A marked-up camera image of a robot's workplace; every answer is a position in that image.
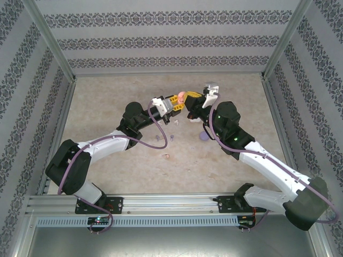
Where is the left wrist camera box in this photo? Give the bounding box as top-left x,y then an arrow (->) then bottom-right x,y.
150,96 -> 175,116

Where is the aluminium frame post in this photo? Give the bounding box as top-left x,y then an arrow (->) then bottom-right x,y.
5,210 -> 37,257
307,214 -> 338,257
260,0 -> 314,81
23,0 -> 77,82

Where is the aluminium side rail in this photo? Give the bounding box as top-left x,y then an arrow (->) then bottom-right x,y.
261,77 -> 306,193
36,79 -> 78,195

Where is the grey slotted cable duct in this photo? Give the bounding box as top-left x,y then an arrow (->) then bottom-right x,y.
35,215 -> 240,228

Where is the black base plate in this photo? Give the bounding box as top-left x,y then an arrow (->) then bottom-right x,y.
216,195 -> 270,214
74,196 -> 124,215

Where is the aluminium mounting rail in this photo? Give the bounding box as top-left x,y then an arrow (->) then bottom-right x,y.
26,194 -> 315,215

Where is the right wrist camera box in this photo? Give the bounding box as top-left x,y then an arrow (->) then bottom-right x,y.
201,81 -> 221,109

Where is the grey metal panel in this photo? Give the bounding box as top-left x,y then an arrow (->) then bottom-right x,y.
26,226 -> 326,257

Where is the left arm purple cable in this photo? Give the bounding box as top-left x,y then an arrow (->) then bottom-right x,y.
57,100 -> 168,235

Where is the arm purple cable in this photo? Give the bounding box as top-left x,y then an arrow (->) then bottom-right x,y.
203,92 -> 335,232
57,100 -> 168,235

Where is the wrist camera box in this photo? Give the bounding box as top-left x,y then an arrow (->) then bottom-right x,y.
201,81 -> 221,109
150,96 -> 175,116

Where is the small circuit board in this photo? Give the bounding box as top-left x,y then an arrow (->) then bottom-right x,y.
87,216 -> 111,225
238,215 -> 257,229

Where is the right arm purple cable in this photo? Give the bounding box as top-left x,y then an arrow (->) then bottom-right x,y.
203,92 -> 335,232

